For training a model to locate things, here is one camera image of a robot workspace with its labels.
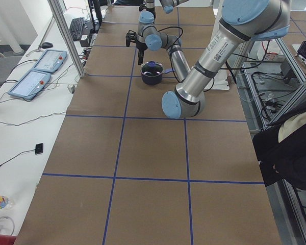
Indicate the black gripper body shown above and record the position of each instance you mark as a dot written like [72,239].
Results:
[141,46]

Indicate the glass pot lid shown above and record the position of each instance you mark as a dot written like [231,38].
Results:
[152,69]

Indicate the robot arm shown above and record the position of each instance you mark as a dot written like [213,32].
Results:
[241,21]
[167,5]

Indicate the dark blue saucepan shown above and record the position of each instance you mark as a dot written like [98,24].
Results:
[155,80]

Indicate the black keyboard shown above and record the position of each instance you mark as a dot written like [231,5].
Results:
[76,28]

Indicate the small metal cylinder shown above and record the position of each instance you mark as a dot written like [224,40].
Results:
[71,88]

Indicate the far teach pendant tablet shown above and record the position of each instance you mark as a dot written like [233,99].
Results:
[50,61]

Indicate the teach pendant tablet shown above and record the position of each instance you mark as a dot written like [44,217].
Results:
[50,61]
[30,85]

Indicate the black computer mouse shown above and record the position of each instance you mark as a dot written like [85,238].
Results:
[46,45]

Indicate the near teach pendant tablet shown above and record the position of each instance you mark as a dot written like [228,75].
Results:
[30,85]

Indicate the small black sensor pad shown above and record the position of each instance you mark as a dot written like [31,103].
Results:
[39,148]

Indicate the grey office chair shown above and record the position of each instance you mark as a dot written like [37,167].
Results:
[8,60]

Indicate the black jacket on chair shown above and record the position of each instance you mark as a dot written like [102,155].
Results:
[281,149]

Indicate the aluminium frame post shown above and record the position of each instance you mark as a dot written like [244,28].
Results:
[64,30]

